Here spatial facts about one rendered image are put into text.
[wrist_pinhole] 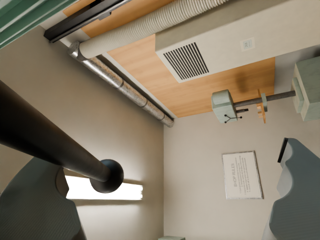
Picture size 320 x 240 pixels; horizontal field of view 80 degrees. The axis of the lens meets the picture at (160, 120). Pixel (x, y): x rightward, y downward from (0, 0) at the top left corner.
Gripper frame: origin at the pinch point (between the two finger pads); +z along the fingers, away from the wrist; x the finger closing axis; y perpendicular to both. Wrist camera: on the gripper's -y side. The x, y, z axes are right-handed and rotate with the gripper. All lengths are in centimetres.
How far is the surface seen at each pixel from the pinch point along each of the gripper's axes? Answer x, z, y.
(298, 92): 133, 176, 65
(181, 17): 12, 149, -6
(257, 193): 118, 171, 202
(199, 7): 23, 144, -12
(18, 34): -11.9, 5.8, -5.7
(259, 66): 105, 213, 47
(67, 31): -83, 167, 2
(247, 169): 112, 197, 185
